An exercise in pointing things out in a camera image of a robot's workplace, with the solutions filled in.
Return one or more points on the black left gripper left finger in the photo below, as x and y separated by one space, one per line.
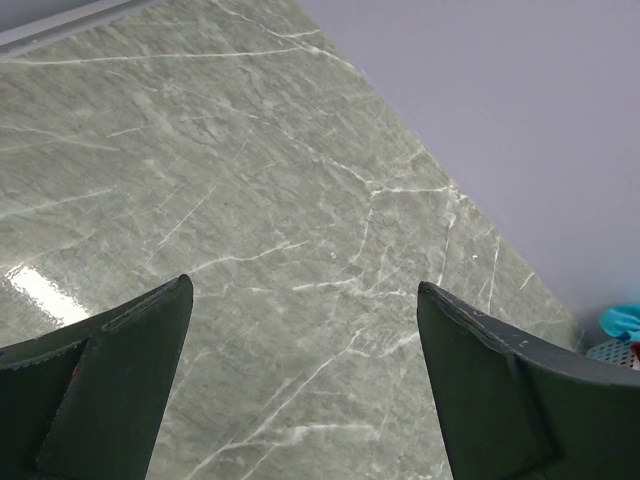
86 401

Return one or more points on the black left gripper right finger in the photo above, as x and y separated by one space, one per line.
511 405

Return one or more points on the white plastic laundry basket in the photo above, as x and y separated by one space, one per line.
617 352

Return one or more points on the red t shirt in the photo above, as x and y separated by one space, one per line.
636 350

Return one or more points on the light turquoise t shirt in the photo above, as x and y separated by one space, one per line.
622 322

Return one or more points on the aluminium frame rail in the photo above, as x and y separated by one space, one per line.
27 25

